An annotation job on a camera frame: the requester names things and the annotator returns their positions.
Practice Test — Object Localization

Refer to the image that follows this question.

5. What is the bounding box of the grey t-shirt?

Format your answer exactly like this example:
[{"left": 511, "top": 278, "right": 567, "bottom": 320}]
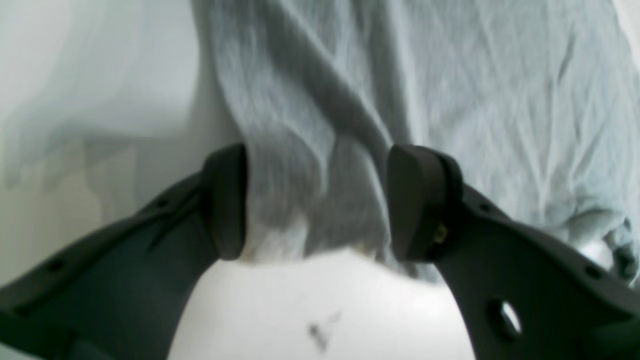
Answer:
[{"left": 206, "top": 0, "right": 639, "bottom": 287}]

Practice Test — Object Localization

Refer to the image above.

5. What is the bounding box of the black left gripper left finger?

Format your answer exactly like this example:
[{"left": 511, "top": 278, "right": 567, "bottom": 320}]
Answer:
[{"left": 0, "top": 144, "right": 249, "bottom": 360}]

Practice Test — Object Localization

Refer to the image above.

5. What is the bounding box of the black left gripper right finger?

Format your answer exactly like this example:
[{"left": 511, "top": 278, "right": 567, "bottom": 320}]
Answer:
[{"left": 387, "top": 145, "right": 640, "bottom": 360}]

